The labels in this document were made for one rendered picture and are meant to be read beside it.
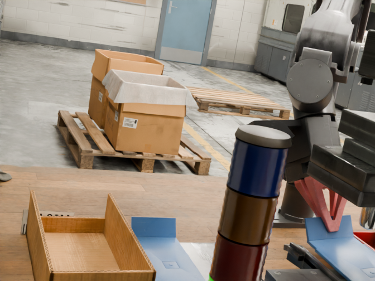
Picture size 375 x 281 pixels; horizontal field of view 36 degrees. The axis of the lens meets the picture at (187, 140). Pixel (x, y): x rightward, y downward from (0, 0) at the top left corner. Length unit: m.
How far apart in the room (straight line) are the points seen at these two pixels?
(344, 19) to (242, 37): 11.36
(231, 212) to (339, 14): 0.54
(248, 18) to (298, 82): 11.50
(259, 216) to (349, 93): 8.62
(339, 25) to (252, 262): 0.51
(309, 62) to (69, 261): 0.41
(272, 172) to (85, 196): 0.71
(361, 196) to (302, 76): 0.20
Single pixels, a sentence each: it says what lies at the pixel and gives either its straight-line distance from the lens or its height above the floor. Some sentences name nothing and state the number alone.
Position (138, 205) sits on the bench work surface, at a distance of 1.06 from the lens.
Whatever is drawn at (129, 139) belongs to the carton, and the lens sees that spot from 4.19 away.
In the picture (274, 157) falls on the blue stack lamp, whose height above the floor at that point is 1.18.
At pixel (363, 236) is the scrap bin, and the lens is 1.08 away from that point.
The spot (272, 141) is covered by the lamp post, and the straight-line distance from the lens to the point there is 0.38.
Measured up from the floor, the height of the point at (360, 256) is 1.00.
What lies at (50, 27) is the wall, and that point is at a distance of 11.40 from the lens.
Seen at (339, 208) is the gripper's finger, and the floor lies 1.04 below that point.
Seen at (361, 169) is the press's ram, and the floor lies 1.14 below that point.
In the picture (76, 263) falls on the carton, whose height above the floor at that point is 0.91.
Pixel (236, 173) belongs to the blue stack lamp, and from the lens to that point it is 0.39.
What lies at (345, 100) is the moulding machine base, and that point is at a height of 0.19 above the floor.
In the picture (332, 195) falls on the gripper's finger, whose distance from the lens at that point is 0.82.
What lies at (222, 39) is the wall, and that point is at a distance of 12.08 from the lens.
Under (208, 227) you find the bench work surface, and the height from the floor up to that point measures 0.90.
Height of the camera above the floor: 1.27
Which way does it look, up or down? 14 degrees down
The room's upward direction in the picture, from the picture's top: 10 degrees clockwise
